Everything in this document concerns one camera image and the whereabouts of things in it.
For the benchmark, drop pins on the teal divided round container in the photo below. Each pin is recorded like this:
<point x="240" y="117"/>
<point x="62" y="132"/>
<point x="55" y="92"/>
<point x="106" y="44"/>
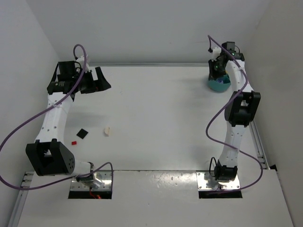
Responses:
<point x="217" y="87"/>

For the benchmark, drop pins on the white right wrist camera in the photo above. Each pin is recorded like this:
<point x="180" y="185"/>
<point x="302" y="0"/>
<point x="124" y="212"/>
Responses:
<point x="215" y="52"/>

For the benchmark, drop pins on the cream white lego brick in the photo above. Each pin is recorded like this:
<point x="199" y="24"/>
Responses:
<point x="107" y="131"/>

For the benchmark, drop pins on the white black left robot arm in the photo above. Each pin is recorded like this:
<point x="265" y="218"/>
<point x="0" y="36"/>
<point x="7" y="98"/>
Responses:
<point x="48" y="154"/>

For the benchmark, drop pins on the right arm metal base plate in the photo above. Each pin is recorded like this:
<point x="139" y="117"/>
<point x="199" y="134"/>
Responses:
<point x="207" y="183"/>

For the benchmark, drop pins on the black lego brick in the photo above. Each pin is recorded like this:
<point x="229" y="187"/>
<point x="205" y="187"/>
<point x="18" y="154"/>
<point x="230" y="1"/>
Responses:
<point x="82" y="133"/>

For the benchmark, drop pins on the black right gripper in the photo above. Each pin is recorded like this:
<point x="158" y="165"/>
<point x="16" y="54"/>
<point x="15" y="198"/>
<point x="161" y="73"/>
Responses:
<point x="215" y="68"/>

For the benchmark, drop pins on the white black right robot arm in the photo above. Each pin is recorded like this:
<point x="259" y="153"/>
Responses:
<point x="227" y="69"/>

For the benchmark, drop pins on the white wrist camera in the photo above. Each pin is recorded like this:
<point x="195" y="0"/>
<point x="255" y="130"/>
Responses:
<point x="84" y="62"/>
<point x="215" y="52"/>

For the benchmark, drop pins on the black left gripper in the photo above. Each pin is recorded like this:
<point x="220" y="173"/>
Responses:
<point x="89" y="82"/>

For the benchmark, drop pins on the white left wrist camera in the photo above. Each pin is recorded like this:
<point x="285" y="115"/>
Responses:
<point x="84" y="62"/>

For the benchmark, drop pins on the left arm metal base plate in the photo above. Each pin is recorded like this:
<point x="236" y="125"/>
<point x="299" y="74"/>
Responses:
<point x="99" y="181"/>

